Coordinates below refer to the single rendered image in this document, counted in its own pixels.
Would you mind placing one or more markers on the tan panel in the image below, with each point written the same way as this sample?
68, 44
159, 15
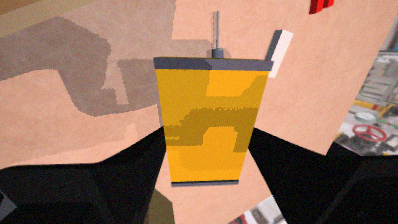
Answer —
16, 15

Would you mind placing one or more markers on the red striped block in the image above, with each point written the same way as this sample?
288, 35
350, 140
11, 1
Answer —
317, 5

